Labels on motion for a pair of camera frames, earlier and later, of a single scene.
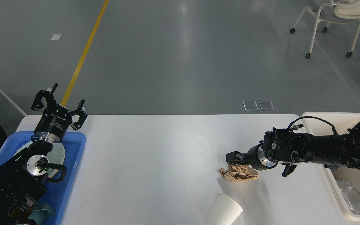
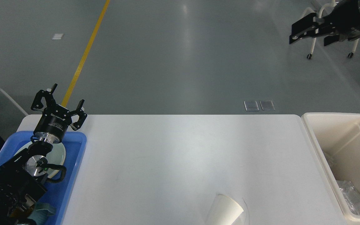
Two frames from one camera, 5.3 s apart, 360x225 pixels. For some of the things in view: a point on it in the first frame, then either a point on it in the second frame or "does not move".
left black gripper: [55, 119] does not move
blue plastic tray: [57, 193] does not move
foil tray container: [357, 204] does not move
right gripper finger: [237, 157] to [329, 39]
